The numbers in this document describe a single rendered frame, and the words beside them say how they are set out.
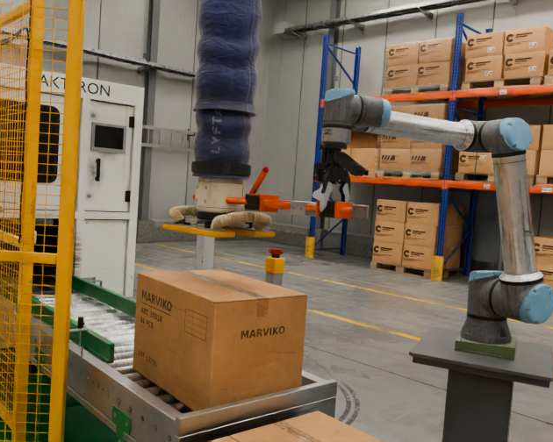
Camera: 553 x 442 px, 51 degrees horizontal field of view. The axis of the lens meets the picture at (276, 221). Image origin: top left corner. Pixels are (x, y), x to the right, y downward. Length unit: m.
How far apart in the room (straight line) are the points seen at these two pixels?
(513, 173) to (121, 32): 10.43
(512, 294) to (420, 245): 7.67
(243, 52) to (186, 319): 0.98
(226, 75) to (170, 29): 10.57
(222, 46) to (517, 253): 1.28
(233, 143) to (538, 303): 1.23
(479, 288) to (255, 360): 0.91
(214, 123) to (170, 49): 10.51
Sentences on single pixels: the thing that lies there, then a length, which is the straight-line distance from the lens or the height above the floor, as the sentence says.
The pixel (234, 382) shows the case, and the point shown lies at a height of 0.66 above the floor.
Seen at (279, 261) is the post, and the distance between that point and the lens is 2.74.
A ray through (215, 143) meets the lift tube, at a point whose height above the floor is 1.48.
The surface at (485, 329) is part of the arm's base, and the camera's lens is 2.41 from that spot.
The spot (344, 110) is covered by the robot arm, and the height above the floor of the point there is 1.58.
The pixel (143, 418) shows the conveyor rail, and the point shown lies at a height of 0.53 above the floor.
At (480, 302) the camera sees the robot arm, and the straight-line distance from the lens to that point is 2.40.
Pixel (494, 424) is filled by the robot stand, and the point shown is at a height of 0.50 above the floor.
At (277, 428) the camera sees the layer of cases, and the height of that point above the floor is 0.54.
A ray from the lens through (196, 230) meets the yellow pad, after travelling 2.11.
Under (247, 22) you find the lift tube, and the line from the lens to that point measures 2.23.
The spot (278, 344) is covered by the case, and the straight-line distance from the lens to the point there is 2.13.
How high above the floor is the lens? 1.34
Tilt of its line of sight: 4 degrees down
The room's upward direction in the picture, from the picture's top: 4 degrees clockwise
